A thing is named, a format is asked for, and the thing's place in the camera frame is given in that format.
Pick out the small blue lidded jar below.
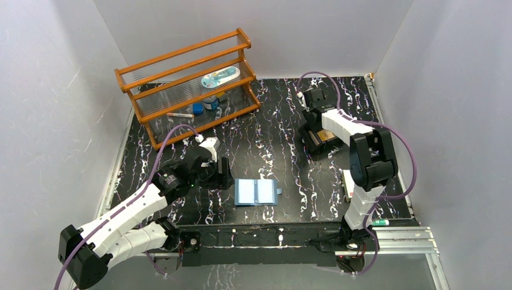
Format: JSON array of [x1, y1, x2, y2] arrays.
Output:
[[202, 95, 219, 111]]

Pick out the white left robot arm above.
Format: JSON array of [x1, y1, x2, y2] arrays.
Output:
[[58, 137, 234, 289]]

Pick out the orange wooden shelf rack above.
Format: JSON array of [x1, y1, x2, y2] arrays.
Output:
[[114, 28, 261, 150]]

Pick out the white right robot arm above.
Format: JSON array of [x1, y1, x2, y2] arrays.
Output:
[[298, 88, 398, 251]]

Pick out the blue card holder wallet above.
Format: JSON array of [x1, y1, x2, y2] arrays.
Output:
[[234, 179, 283, 207]]

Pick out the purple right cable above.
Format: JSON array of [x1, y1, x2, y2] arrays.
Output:
[[296, 72, 418, 275]]

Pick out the blue small box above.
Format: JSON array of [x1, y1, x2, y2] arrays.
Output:
[[192, 103, 204, 115]]

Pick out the white blue packaged item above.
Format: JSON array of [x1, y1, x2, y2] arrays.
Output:
[[200, 66, 240, 89]]

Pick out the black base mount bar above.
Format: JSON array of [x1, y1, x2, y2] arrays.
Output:
[[142, 222, 381, 269]]

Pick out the black card tray box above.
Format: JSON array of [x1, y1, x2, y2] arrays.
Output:
[[298, 123, 344, 157]]

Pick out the white orange marker pen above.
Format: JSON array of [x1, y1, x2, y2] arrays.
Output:
[[166, 112, 194, 118]]

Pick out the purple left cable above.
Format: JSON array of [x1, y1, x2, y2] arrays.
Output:
[[54, 124, 203, 290]]

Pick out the green white marker pen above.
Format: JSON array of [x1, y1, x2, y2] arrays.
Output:
[[371, 219, 390, 227]]

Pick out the white red small box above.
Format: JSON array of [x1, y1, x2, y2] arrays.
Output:
[[342, 169, 355, 202]]

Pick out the purple cable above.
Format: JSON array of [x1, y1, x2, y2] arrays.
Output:
[[296, 72, 418, 275], [54, 124, 203, 290]]

